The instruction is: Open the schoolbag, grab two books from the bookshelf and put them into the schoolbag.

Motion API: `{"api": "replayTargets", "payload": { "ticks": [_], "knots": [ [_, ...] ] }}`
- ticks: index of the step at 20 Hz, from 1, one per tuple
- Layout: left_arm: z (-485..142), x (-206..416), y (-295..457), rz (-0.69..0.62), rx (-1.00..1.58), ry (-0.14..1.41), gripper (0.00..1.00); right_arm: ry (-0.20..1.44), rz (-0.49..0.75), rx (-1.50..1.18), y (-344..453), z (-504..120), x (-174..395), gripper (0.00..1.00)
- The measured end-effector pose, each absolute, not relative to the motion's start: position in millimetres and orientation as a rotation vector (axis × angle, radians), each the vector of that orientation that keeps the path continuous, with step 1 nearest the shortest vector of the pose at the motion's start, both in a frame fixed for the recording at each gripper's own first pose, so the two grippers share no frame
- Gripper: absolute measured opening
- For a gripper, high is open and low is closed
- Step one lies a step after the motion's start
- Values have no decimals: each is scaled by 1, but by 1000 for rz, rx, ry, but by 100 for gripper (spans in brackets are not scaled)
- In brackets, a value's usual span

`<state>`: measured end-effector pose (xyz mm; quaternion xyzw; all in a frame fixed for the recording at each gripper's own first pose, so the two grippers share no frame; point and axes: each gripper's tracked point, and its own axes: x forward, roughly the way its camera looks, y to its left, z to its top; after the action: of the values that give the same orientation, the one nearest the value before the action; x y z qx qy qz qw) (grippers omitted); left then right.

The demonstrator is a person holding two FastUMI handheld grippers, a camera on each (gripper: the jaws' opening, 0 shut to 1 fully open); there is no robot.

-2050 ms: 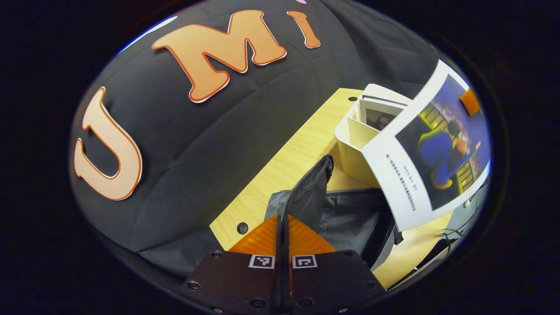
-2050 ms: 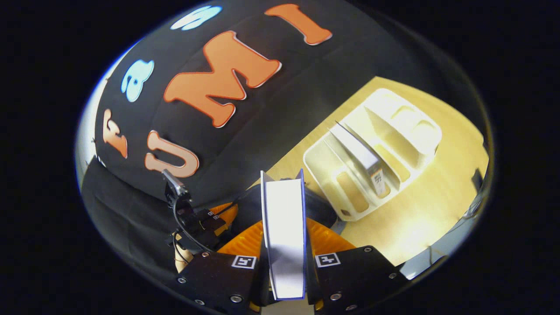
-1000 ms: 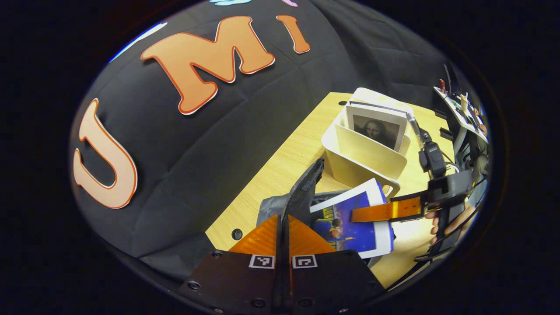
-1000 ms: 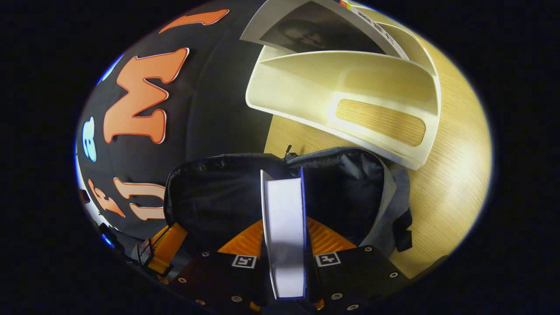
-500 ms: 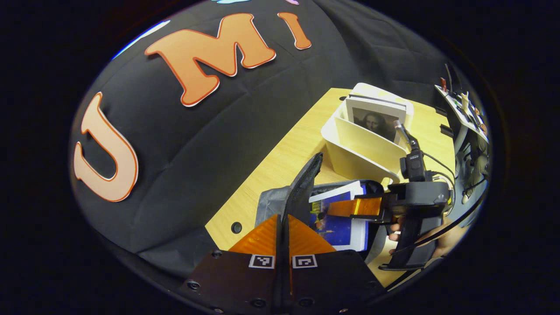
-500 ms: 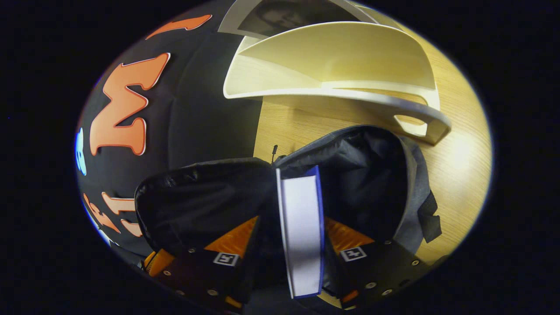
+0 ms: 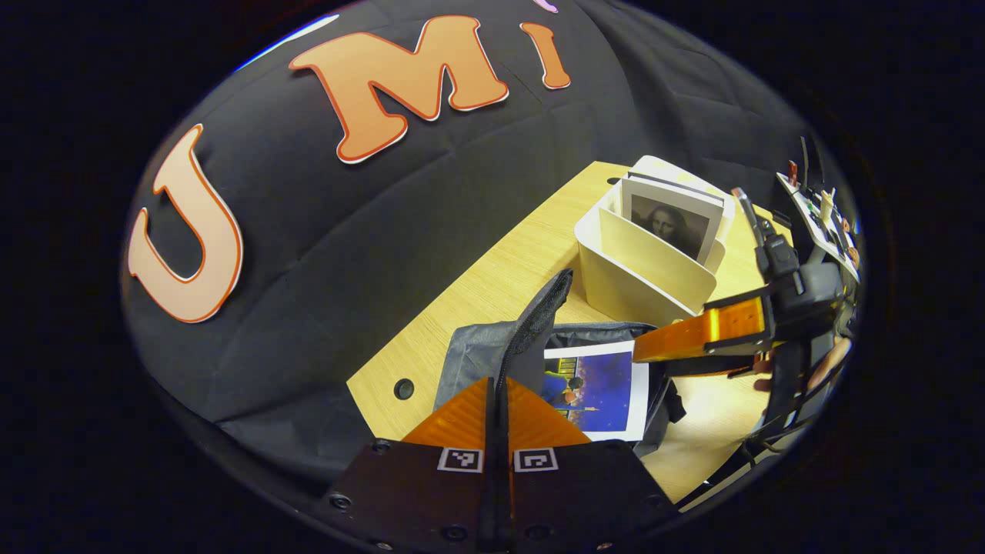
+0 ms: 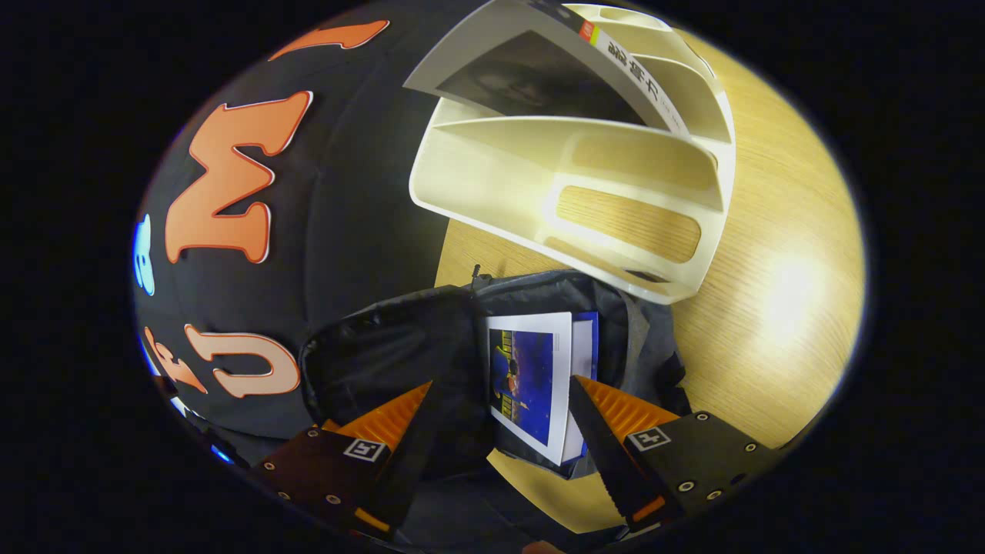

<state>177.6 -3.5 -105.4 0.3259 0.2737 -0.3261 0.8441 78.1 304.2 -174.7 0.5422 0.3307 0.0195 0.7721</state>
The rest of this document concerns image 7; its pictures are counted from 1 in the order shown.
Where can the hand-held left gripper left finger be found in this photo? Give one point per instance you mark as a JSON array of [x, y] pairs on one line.
[[408, 492]]

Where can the black backdrop cloth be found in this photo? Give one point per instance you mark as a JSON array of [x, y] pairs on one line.
[[308, 254]]

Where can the grey schoolbag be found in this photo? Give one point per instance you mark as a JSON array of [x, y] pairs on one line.
[[477, 354]]

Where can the white cluttered table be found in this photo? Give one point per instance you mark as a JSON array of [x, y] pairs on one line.
[[816, 223]]

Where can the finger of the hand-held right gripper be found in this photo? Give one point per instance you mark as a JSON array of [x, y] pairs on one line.
[[716, 368], [708, 335]]

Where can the white bookshelf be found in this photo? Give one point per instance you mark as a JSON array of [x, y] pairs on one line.
[[639, 269]]

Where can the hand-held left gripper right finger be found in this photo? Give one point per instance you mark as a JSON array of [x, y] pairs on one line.
[[585, 492]]

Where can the white portrait cover book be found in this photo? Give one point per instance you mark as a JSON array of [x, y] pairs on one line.
[[673, 223]]

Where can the blue cover book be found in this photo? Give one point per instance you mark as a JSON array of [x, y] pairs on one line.
[[604, 385]]

